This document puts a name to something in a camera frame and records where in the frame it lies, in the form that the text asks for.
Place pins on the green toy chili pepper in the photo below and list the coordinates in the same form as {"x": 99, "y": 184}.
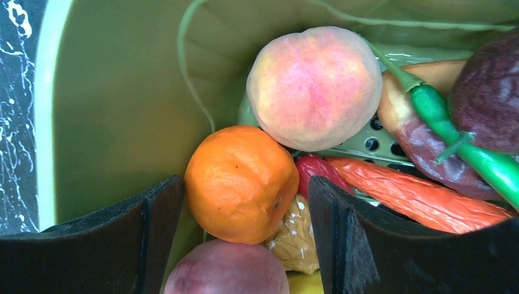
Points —
{"x": 500, "y": 171}

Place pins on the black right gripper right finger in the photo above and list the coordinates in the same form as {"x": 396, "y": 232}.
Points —
{"x": 364, "y": 249}

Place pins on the pink toy fruit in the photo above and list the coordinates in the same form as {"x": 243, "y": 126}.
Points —
{"x": 221, "y": 267}

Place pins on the tan toy walnut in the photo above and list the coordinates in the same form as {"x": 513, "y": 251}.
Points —
{"x": 293, "y": 242}

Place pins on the dark red toy plum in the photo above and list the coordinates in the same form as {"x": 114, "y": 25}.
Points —
{"x": 484, "y": 99}

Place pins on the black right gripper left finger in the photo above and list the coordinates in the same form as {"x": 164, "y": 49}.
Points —
{"x": 123, "y": 248}

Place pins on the orange toy fruit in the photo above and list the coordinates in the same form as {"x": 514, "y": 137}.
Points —
{"x": 240, "y": 183}

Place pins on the olive green plastic bin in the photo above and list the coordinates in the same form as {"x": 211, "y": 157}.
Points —
{"x": 126, "y": 90}

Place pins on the toy peach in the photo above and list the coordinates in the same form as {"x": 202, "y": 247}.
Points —
{"x": 315, "y": 89}

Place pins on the yellow toy lemon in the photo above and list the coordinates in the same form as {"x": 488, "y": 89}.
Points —
{"x": 300, "y": 283}

